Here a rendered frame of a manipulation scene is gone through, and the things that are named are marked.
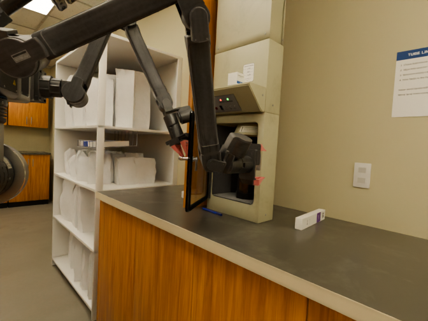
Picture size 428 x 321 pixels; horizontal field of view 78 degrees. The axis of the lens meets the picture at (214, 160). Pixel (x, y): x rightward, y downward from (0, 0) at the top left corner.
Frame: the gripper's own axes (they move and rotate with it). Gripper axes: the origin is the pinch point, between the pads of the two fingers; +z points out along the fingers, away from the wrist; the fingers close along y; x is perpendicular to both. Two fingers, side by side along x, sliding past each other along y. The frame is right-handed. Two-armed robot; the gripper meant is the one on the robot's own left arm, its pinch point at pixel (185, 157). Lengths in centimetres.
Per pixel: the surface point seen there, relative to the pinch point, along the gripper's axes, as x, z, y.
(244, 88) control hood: 2.4, -15.3, -34.0
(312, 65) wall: -43, -23, -70
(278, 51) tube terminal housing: -11, -27, -52
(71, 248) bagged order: -89, 21, 165
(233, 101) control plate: -5.3, -14.4, -27.4
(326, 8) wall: -40, -46, -86
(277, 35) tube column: -11, -33, -55
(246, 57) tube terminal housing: -11, -31, -40
